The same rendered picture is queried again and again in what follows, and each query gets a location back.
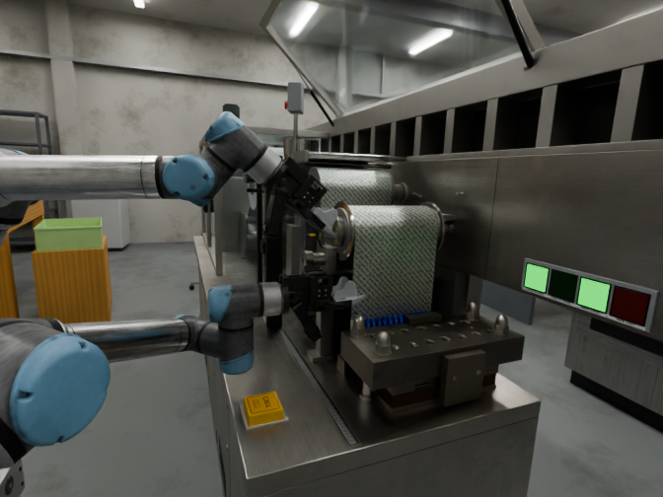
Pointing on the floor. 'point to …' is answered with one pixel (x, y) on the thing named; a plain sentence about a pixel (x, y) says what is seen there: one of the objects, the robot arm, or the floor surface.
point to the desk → (508, 302)
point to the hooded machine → (111, 225)
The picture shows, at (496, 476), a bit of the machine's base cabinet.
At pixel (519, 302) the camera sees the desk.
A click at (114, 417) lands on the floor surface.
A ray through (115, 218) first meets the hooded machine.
